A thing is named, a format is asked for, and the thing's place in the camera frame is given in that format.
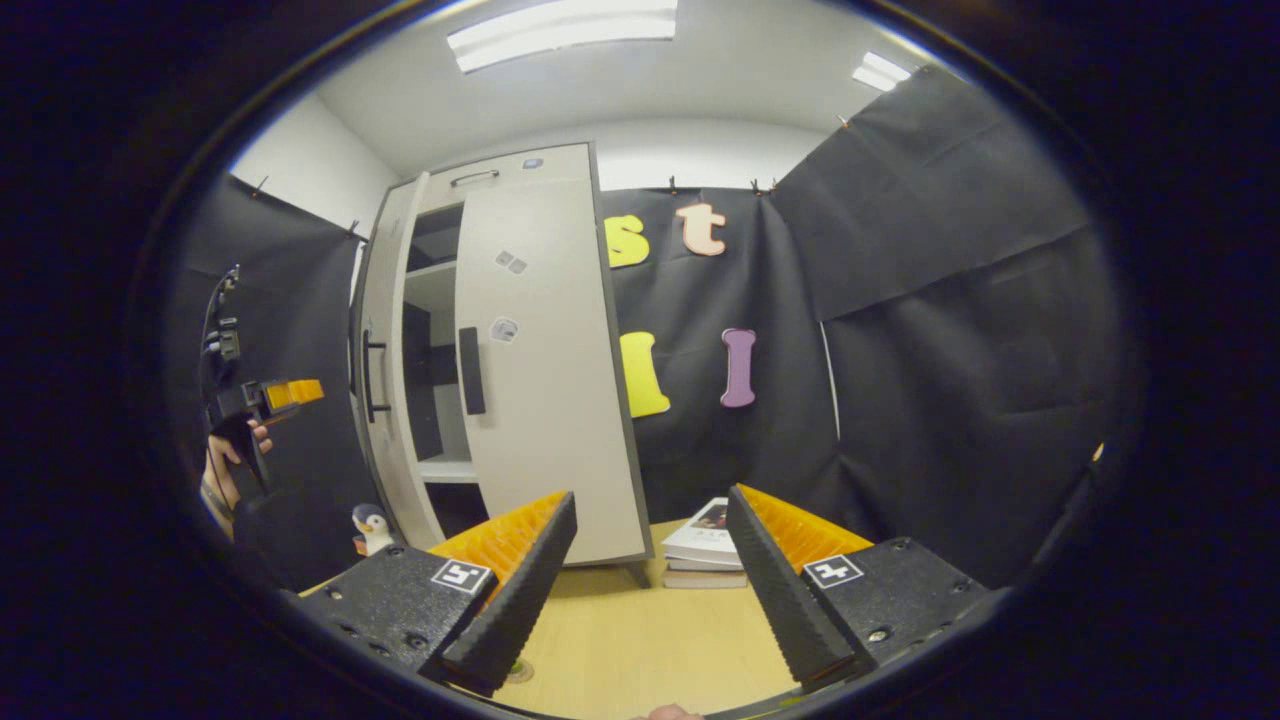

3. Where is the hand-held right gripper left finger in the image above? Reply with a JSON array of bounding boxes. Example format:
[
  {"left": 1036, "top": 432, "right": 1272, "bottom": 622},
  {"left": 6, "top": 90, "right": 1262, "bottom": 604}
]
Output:
[{"left": 298, "top": 489, "right": 580, "bottom": 697}]

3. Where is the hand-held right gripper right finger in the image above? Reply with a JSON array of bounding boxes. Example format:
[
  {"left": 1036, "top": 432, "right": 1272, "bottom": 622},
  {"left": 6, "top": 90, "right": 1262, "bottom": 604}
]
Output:
[{"left": 724, "top": 484, "right": 1003, "bottom": 694}]

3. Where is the grey cabinet door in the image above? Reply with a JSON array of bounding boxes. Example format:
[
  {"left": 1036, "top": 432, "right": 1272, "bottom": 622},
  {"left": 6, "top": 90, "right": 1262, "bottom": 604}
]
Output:
[
  {"left": 453, "top": 175, "right": 656, "bottom": 567},
  {"left": 350, "top": 172, "right": 448, "bottom": 551}
]

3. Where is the grey cabinet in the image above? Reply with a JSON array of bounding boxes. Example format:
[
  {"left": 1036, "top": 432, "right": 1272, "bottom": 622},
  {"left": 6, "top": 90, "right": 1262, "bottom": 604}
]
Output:
[{"left": 350, "top": 140, "right": 656, "bottom": 567}]

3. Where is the grey cabinet drawer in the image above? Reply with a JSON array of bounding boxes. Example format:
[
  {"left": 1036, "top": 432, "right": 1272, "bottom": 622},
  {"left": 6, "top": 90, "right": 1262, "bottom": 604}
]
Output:
[{"left": 420, "top": 143, "right": 593, "bottom": 213}]

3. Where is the white portrait cover book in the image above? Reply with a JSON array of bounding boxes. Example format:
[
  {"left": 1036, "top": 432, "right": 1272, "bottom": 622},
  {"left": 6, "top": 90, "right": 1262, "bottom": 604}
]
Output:
[{"left": 661, "top": 497, "right": 743, "bottom": 572}]

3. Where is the penguin toy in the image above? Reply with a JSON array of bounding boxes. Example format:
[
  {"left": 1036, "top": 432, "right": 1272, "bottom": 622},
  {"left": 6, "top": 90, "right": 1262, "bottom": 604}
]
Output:
[{"left": 350, "top": 503, "right": 397, "bottom": 557}]

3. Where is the black backdrop cloth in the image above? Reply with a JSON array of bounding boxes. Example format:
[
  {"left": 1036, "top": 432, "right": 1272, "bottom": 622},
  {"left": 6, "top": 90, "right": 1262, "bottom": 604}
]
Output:
[{"left": 165, "top": 65, "right": 1131, "bottom": 593}]

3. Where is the large ceiling light panel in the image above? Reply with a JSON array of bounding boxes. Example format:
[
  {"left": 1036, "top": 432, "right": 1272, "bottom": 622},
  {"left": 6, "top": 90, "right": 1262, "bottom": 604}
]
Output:
[{"left": 447, "top": 0, "right": 678, "bottom": 73}]

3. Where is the small ceiling light panel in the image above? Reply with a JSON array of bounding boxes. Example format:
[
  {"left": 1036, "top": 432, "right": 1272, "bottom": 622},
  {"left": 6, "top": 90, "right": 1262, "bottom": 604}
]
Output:
[{"left": 852, "top": 52, "right": 914, "bottom": 94}]

